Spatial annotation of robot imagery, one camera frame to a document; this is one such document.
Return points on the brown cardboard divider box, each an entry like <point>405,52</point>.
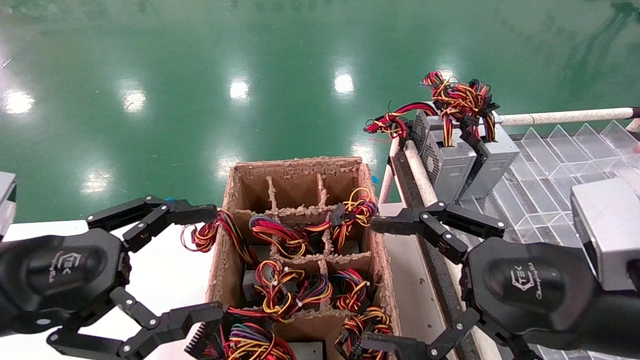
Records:
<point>290,185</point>

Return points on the clear acrylic divider tray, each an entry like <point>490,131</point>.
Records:
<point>545,170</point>

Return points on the black metal frame strip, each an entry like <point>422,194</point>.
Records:
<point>407,187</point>

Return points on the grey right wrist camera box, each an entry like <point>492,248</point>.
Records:
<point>607,227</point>

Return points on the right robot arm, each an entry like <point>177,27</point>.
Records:
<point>622,327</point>

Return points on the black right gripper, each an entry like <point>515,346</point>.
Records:
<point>530,287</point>

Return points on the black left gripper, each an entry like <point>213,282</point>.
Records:
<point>55,275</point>

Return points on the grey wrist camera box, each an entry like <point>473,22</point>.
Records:
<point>6,200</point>
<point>607,227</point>

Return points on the long white pipe rail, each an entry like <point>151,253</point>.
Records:
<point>565,117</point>
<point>420,175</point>

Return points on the white pipe stub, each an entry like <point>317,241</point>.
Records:
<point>635,125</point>

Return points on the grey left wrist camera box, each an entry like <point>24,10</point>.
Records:
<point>6,200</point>

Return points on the short white pipe rail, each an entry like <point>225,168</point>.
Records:
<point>387,185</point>

